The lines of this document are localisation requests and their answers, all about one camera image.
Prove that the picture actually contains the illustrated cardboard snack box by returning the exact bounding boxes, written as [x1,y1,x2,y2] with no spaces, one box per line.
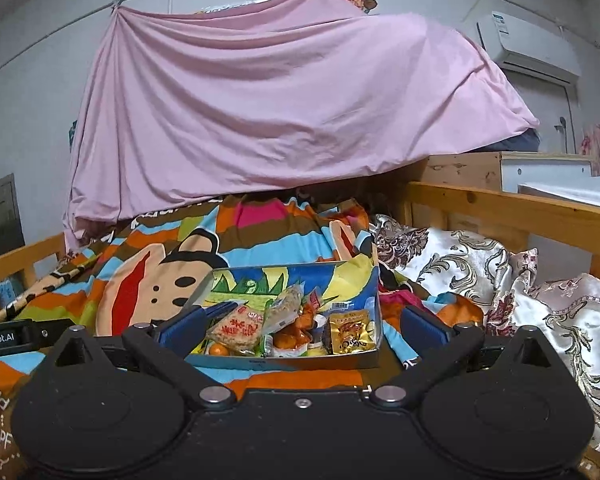
[187,256,382,370]

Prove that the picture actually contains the pink draped sheet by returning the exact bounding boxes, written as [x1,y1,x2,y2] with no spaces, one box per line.
[64,0,539,249]

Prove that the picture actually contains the orange red snack packet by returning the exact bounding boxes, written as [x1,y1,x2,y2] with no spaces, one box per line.
[273,287,325,353]

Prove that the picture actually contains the colourful cartoon monkey blanket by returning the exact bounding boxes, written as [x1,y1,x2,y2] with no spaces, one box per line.
[0,192,487,480]

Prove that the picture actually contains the gold foil snack packet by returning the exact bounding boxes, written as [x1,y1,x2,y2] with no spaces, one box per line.
[328,310,376,356]

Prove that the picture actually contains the floral satin quilt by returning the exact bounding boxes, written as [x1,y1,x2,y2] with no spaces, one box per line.
[370,214,600,452]

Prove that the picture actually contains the mixed nut bar packet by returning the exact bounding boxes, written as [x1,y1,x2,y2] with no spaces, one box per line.
[262,283,304,335]

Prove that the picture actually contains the white wall air conditioner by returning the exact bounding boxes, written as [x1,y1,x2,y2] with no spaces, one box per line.
[477,11,581,86]

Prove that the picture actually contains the clear rice cracker packet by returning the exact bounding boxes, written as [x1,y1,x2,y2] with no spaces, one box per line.
[207,304,264,352]

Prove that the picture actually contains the small orange fruit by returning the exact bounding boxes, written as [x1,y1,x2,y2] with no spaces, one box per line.
[208,342,230,356]

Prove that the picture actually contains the wooden cabinet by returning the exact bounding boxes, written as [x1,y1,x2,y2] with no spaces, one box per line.
[398,152,592,193]

